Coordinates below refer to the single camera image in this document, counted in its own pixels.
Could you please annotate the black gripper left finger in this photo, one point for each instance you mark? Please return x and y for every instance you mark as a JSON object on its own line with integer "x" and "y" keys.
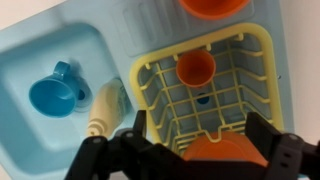
{"x": 140, "y": 124}

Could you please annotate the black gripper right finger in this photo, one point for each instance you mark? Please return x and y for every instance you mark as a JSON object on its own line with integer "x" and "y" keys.
{"x": 263, "y": 135}

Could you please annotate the small orange cup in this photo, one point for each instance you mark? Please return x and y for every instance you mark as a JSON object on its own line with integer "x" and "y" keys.
{"x": 195, "y": 68}

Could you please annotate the yellow dish rack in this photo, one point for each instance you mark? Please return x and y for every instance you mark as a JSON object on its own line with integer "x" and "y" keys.
{"x": 270, "y": 83}

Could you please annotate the large orange cup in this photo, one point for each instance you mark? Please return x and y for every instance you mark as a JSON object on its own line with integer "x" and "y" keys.
{"x": 213, "y": 7}

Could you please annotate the cream toy bottle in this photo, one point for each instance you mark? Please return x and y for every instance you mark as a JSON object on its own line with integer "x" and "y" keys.
{"x": 106, "y": 106}

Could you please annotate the orange plate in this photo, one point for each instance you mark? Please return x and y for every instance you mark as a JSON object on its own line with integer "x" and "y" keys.
{"x": 226, "y": 151}

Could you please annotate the blue toy sink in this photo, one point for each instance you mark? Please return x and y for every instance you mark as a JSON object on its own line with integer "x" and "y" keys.
{"x": 100, "y": 36}

